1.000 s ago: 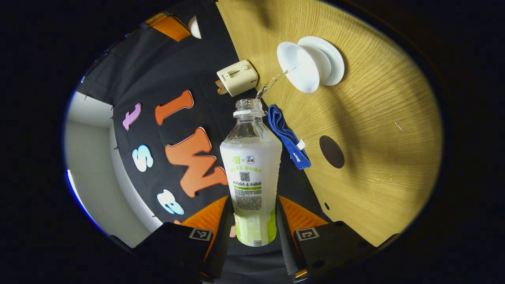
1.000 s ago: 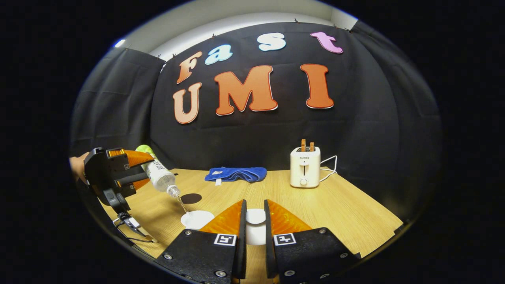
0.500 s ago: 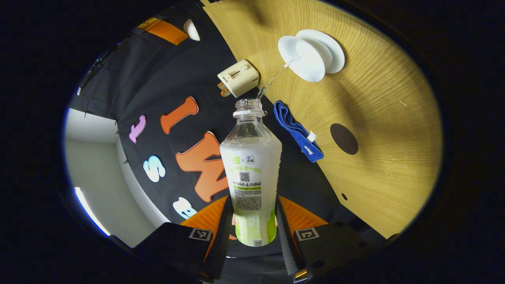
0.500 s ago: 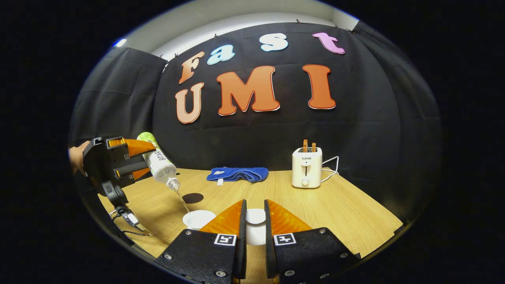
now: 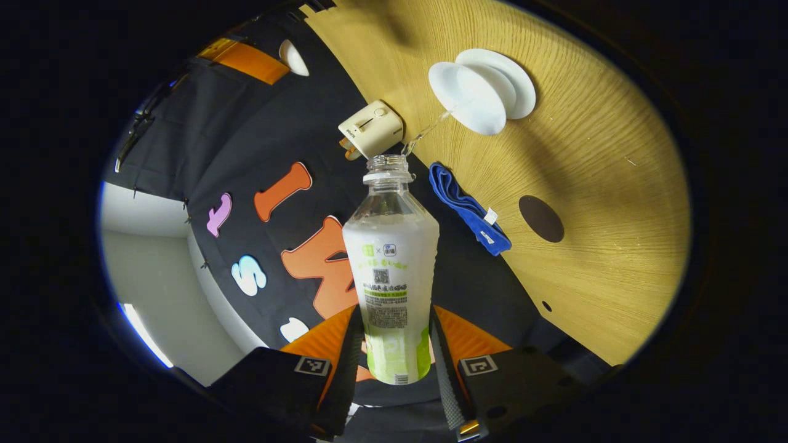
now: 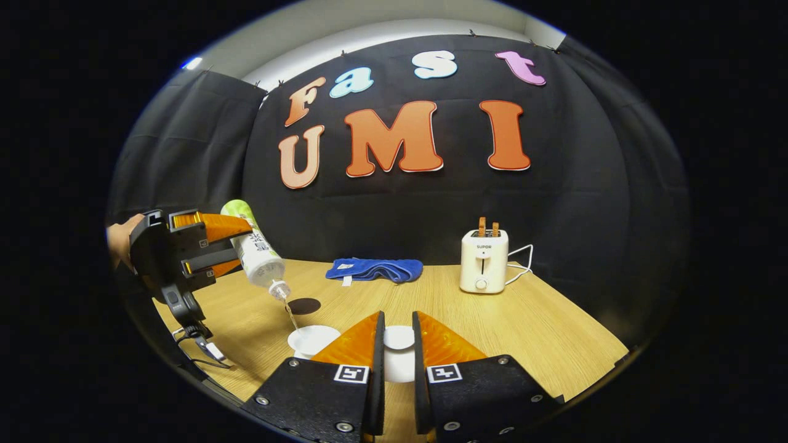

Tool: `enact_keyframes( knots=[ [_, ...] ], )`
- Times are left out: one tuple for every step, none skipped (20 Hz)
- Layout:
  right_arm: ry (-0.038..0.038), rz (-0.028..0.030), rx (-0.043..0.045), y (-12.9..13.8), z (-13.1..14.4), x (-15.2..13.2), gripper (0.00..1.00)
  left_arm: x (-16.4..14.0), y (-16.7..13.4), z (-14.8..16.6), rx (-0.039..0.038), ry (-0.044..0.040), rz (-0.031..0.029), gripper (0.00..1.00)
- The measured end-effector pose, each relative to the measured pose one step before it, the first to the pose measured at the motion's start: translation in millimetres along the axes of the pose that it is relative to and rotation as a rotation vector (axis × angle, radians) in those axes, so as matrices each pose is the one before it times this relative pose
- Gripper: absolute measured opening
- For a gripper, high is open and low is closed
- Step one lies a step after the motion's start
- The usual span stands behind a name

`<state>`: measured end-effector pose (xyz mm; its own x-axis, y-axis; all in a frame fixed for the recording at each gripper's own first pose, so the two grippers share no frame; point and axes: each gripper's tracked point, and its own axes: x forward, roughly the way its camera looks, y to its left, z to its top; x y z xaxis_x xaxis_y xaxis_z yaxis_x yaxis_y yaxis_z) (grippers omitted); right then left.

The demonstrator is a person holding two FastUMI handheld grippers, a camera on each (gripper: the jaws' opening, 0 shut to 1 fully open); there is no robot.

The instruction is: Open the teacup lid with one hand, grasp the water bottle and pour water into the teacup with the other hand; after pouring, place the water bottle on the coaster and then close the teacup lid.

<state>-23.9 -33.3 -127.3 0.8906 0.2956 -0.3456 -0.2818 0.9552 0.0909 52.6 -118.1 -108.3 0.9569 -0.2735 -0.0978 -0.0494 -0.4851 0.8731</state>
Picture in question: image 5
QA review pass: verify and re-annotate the clear plastic water bottle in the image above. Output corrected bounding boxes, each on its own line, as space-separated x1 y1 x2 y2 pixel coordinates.
342 154 441 386

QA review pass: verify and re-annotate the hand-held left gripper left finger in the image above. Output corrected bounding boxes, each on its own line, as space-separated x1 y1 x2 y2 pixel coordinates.
209 305 365 441

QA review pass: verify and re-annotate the dark brown round coaster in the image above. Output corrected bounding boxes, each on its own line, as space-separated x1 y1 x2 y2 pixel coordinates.
518 195 565 244

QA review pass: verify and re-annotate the white teacup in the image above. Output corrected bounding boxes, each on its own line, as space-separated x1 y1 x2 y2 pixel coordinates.
429 62 507 136

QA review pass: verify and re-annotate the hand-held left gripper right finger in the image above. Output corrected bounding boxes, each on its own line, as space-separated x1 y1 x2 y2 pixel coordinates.
429 306 592 442

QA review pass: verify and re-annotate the white toaster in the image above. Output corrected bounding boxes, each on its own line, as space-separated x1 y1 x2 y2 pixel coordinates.
337 100 405 162

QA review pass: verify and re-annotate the blue folded towel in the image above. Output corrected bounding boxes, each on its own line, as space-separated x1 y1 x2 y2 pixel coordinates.
429 162 513 257

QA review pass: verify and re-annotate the white saucer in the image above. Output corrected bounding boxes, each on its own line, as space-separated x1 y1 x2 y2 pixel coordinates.
456 49 536 121

